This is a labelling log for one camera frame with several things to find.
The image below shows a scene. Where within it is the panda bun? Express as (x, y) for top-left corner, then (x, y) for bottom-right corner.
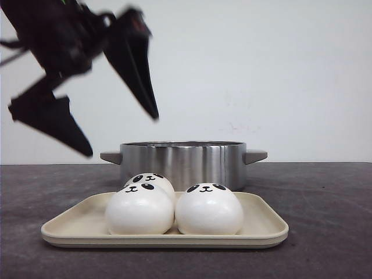
(105, 183), (174, 235)
(123, 173), (176, 199)
(175, 183), (244, 235)

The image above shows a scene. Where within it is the cream rectangular tray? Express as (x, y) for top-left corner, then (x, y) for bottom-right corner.
(41, 192), (289, 249)

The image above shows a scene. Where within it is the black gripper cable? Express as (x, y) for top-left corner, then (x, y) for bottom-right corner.
(0, 39), (30, 67)

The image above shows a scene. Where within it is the stainless steel steamer pot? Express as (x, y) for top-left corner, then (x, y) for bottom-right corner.
(100, 141), (267, 191)

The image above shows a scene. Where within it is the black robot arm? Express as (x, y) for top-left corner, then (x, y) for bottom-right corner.
(1, 1), (159, 157)

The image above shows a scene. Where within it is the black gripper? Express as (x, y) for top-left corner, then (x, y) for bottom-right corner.
(8, 1), (159, 157)

